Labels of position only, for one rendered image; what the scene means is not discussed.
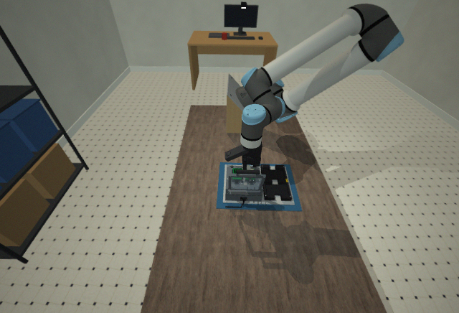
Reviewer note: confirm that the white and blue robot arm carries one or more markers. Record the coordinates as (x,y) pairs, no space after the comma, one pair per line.
(379,37)

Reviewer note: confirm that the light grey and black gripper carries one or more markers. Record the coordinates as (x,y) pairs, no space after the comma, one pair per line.
(253,157)

